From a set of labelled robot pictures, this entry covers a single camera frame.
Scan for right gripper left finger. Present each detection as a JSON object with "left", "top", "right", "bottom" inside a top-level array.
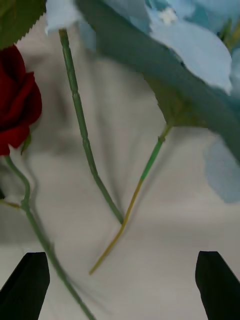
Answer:
[{"left": 0, "top": 251, "right": 51, "bottom": 320}]

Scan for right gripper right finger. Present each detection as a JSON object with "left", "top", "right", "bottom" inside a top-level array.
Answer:
[{"left": 195, "top": 250, "right": 240, "bottom": 320}]

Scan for red rose with green stem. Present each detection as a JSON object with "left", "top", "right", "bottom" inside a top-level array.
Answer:
[{"left": 0, "top": 44, "right": 97, "bottom": 320}]

